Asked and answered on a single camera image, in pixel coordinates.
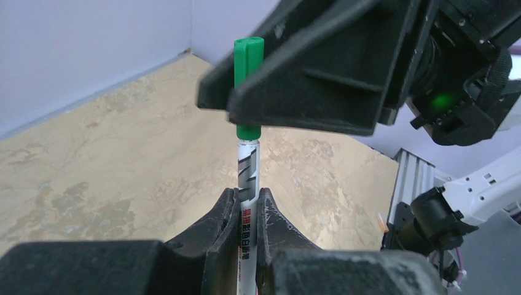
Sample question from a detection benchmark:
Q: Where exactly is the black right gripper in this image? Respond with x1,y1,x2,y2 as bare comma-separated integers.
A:
197,1,439,136

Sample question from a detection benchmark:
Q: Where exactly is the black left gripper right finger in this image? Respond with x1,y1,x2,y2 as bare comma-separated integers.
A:
256,188,443,294

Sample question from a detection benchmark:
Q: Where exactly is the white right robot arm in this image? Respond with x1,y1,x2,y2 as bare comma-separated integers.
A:
197,1,520,146

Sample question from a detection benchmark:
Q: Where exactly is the white pen green end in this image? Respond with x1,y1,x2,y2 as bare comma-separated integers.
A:
237,140,260,294

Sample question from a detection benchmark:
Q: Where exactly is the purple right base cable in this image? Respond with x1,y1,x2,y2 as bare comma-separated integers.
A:
444,246,468,291

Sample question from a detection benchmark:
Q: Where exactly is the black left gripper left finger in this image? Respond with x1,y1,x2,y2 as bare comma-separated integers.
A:
1,189,240,294

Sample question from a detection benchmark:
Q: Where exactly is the aluminium frame rail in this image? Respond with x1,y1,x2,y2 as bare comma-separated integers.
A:
387,149,452,234

